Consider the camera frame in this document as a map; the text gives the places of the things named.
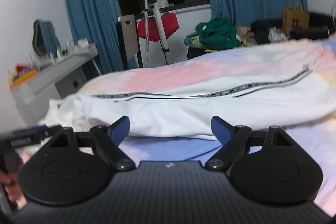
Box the white track pants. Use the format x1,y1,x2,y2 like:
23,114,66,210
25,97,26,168
41,67,335,140

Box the black clothes pile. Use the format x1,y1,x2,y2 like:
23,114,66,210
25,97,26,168
251,20,273,45

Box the person's left hand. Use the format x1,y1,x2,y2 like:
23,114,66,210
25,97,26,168
0,171,23,202

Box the white dressing table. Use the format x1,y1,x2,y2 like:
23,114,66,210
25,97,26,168
11,43,98,126

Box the pastel tie-dye bed sheet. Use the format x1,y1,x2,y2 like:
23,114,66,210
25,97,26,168
75,38,335,215

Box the green hoodie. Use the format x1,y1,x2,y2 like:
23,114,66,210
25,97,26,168
195,18,240,51

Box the red garment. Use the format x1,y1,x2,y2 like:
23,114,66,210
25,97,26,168
136,11,181,43

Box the brown paper bag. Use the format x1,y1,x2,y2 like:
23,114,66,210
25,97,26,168
282,2,310,35

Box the left blue curtain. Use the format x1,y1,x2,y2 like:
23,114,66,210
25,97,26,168
66,0,123,73

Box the garment steamer stand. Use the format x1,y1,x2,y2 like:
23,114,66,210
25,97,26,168
143,0,170,68

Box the black sofa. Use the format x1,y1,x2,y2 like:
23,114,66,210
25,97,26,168
263,12,335,43

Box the wavy black frame mirror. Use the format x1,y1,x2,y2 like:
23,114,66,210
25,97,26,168
32,19,60,57

